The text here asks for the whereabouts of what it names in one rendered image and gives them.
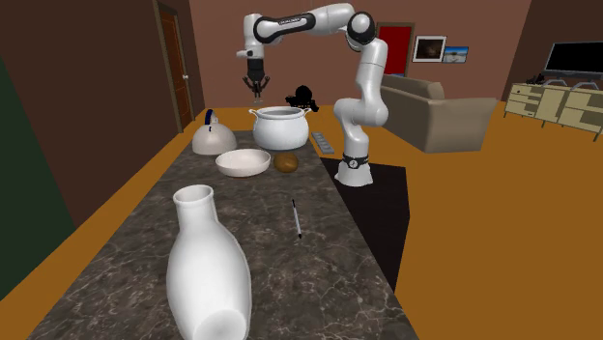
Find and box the white kettle with blue handle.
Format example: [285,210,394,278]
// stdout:
[190,108,238,156]

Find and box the brown wooden door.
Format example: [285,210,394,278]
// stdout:
[153,1,196,134]

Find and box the white framed dark wall picture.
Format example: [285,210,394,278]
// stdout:
[412,35,448,65]

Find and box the beige sofa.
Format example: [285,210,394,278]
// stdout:
[379,72,499,155]

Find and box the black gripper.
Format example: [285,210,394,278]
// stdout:
[242,58,273,101]

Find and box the black television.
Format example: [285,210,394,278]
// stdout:
[540,41,603,92]

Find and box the white bowl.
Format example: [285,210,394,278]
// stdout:
[215,148,273,179]

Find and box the blue landscape wall picture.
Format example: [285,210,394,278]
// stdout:
[443,45,471,65]

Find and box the white pot with handles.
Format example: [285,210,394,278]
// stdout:
[247,105,313,153]

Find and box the black figure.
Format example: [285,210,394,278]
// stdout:
[284,85,321,114]

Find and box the white pen with black ends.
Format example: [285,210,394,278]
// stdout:
[290,198,303,241]

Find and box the black robot stand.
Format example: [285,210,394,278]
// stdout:
[320,156,412,294]

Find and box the brown round fruit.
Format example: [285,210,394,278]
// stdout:
[273,151,301,175]

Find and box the cream sideboard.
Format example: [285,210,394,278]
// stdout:
[502,73,603,143]

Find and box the white vase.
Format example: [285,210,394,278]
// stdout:
[165,184,253,340]

